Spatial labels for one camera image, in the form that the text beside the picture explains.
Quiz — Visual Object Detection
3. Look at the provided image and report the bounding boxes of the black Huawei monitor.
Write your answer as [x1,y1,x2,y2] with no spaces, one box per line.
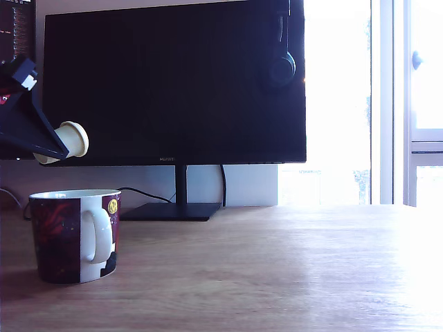
[39,0,307,222]

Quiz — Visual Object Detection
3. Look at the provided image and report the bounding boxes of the white window frame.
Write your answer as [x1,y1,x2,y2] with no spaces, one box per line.
[370,0,443,208]

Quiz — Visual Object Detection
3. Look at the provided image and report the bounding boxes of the black monitor cable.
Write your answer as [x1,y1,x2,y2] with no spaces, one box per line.
[219,164,228,208]

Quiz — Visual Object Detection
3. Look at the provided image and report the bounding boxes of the black cable on table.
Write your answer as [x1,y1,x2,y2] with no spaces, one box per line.
[117,186,177,205]

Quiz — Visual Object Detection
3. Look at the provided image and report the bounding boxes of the black headphones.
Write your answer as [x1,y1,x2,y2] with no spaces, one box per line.
[266,0,298,88]

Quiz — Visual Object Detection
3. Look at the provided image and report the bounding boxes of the dark red patterned mug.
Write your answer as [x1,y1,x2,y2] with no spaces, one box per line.
[28,189,122,285]

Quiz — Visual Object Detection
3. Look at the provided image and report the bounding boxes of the monitor showing text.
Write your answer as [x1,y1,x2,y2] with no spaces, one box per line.
[0,0,37,161]

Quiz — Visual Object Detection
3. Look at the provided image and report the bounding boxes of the grey cable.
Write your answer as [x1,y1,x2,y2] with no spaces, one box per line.
[0,187,24,210]

